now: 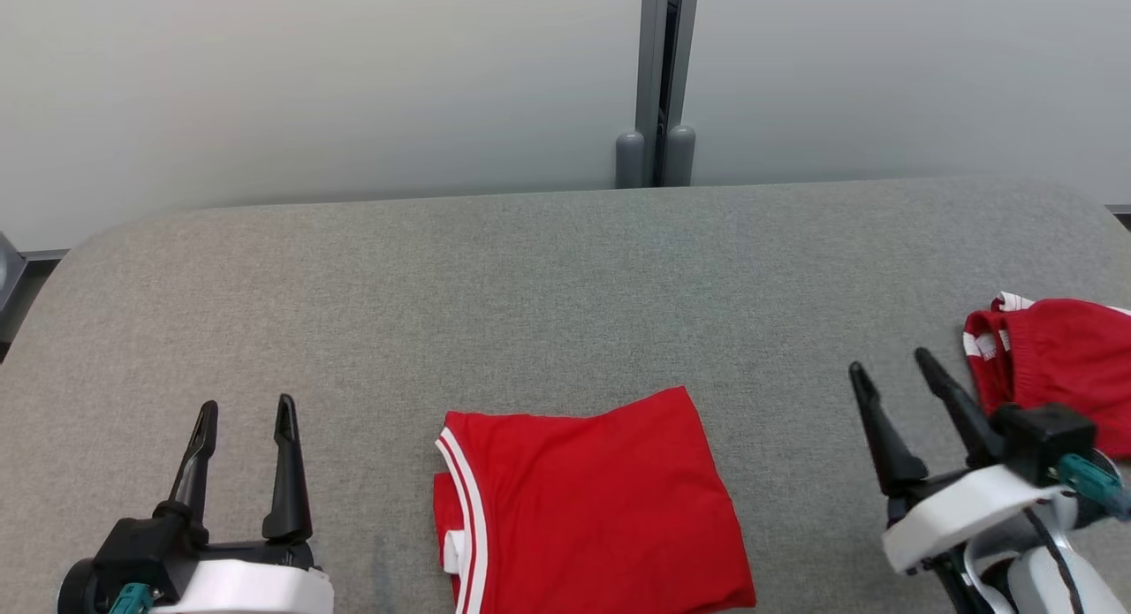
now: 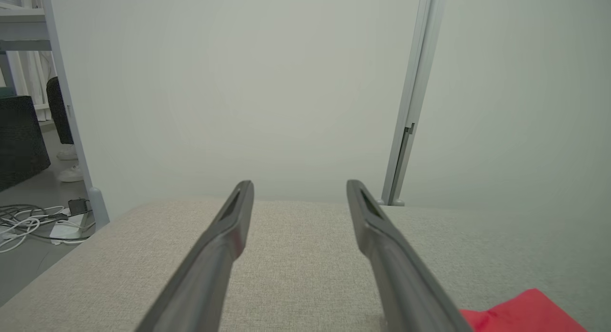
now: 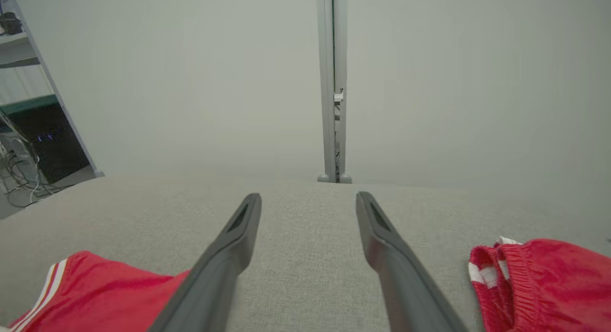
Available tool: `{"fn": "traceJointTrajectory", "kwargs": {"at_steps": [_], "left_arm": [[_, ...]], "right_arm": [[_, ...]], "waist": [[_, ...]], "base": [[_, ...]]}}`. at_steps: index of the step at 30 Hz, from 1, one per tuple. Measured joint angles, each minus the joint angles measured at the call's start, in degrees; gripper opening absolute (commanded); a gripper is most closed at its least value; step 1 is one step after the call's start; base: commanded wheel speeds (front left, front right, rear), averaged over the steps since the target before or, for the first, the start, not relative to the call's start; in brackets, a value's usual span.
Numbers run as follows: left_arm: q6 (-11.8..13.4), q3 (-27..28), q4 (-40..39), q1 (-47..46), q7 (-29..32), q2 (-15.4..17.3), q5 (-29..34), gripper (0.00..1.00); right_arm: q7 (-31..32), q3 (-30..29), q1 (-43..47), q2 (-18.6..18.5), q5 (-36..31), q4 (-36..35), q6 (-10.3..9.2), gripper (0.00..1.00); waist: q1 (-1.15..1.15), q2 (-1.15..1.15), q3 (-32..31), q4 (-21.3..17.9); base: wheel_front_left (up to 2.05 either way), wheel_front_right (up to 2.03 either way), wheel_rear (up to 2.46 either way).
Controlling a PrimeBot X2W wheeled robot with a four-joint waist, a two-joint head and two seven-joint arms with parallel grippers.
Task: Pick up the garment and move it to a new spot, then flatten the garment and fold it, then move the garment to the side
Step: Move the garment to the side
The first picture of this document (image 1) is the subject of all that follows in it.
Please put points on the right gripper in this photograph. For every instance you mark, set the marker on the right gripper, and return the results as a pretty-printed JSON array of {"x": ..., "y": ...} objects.
[{"x": 959, "y": 512}]

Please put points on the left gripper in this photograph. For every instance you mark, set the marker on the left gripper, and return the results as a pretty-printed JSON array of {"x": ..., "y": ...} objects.
[{"x": 247, "y": 587}]

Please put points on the red shorts with white trim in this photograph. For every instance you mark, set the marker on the red shorts with white trim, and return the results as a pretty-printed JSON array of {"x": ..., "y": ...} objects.
[{"x": 1069, "y": 367}]

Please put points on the red shirt with white sleeves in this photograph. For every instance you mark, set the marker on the red shirt with white sleeves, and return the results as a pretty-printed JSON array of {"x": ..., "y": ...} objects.
[{"x": 601, "y": 508}]

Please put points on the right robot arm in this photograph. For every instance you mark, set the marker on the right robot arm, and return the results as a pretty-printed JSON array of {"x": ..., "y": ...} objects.
[{"x": 1043, "y": 587}]

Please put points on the grey partition leg with caster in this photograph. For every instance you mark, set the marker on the grey partition leg with caster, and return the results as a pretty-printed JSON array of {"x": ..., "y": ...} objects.
[{"x": 9, "y": 274}]

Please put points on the grey fabric sofa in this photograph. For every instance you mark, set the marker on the grey fabric sofa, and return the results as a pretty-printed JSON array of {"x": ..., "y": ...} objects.
[{"x": 530, "y": 287}]

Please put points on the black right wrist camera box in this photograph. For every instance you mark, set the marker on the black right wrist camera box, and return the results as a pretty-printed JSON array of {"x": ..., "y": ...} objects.
[{"x": 1047, "y": 442}]

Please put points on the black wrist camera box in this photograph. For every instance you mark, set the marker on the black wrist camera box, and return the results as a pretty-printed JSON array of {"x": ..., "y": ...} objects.
[
  {"x": 1047, "y": 442},
  {"x": 128, "y": 552}
]

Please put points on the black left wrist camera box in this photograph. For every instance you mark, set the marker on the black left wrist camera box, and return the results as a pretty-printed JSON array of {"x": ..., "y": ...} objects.
[{"x": 128, "y": 552}]

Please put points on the grey metal partition post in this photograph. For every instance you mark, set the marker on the grey metal partition post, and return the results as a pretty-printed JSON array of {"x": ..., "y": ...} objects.
[{"x": 658, "y": 84}]

